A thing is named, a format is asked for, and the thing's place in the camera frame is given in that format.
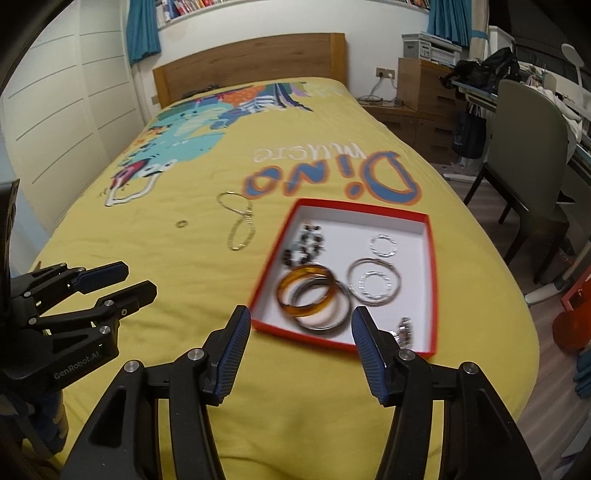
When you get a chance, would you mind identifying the silver chain necklace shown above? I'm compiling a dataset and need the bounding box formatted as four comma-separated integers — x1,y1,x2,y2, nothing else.
215,190,257,252

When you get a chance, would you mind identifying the amber resin bangle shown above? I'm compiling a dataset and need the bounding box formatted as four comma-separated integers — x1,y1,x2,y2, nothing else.
276,264,338,317

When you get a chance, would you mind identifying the dark beaded bracelet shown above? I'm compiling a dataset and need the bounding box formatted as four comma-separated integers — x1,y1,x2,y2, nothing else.
281,223,330,269

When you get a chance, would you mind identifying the silver textured ring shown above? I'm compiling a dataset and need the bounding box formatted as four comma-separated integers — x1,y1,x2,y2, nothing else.
368,233,400,259

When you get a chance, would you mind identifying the twisted silver hoop earring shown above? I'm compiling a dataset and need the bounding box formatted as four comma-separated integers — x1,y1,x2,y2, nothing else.
358,270,394,302

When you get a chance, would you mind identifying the red white jewelry box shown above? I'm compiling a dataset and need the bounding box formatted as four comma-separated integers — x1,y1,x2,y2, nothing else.
249,199,438,358

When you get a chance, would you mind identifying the patterned gloved left hand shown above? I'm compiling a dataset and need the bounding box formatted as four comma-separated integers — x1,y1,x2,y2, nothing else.
1,391,69,459

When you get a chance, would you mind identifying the yellow dino bedspread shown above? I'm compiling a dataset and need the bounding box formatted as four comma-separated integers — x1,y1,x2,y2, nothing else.
39,79,539,479

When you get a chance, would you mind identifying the small silver charm cluster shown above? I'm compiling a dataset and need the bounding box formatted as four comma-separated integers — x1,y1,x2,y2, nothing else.
393,317,414,349

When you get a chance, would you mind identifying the red orange plastic object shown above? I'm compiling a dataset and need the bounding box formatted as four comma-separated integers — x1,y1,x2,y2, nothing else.
552,268,590,354

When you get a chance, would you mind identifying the thin silver hoop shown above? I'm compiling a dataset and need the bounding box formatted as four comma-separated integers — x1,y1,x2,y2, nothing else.
346,257,402,307

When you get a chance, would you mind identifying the white wardrobe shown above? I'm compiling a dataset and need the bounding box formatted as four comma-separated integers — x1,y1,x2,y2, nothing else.
1,0,143,232

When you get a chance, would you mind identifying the dark metal bangle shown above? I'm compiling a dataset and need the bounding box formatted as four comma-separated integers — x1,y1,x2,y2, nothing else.
290,277,353,334

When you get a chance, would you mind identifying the left teal curtain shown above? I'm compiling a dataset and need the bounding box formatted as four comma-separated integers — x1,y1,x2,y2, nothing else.
126,0,161,65

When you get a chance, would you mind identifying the teal curtain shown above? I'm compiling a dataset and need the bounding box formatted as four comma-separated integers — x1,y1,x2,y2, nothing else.
428,0,472,47
126,0,161,65

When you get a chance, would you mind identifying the row of books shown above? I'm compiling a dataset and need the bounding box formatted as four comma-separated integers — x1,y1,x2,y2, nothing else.
156,0,224,22

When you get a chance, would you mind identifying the wooden nightstand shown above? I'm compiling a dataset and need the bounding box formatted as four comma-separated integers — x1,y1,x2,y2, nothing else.
360,101,466,165

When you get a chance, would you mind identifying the grey green chair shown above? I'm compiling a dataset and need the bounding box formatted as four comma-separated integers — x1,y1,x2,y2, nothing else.
464,80,570,282

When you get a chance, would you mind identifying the wooden headboard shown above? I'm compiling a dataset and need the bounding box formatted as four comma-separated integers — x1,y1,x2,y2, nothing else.
152,33,349,108

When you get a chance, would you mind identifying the wooden drawer chest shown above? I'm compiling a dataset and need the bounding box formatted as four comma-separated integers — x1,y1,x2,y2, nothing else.
397,58,467,117

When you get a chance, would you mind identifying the black bag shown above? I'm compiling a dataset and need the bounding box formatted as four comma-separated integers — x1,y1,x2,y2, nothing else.
440,47,520,93

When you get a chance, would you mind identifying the white desk lamp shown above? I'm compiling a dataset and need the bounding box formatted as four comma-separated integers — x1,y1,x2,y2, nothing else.
561,43,584,88

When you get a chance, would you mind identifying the grey white printer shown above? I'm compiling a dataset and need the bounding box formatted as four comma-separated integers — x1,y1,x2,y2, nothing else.
402,32,462,67

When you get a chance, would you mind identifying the right teal curtain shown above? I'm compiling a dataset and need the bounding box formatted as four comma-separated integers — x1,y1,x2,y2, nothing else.
428,0,472,47

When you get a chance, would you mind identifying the wall power socket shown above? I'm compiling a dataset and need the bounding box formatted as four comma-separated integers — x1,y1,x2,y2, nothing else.
376,67,396,80

